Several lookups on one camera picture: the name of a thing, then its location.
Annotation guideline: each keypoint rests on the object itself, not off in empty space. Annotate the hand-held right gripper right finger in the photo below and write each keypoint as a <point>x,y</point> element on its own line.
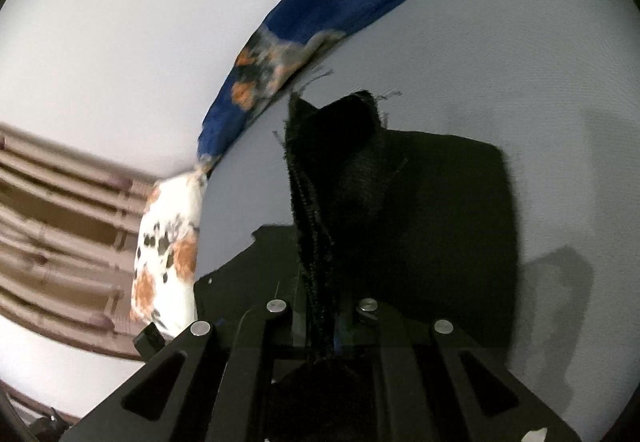
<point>400,347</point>

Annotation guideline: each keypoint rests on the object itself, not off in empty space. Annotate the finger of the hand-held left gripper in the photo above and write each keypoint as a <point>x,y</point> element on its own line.
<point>150,341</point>

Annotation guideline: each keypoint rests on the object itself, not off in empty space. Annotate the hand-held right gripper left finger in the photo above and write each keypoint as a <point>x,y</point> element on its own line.
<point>250,347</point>

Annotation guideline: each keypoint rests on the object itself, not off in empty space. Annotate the brown striped curtain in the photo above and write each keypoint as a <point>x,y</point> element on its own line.
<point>60,222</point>

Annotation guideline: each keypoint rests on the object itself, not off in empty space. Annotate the white floral pillow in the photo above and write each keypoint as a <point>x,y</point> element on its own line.
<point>165,232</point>

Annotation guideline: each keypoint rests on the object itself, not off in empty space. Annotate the black pants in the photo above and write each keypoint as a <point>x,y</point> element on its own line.
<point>440,222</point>

